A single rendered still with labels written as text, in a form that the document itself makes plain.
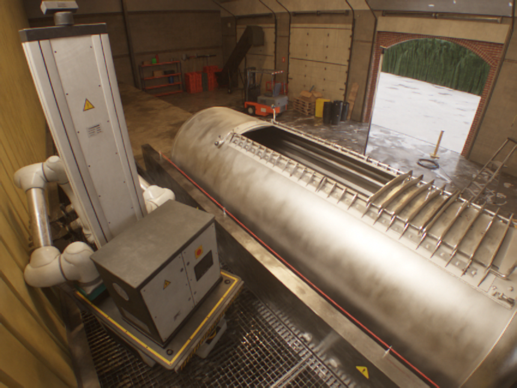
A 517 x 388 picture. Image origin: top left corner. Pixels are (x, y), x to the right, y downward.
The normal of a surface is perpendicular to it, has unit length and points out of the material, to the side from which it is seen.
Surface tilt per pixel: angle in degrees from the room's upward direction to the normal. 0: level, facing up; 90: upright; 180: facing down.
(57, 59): 90
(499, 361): 56
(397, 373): 1
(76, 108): 90
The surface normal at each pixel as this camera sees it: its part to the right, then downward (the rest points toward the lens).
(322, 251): -0.67, -0.15
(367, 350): 0.00, -0.84
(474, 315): -0.55, -0.36
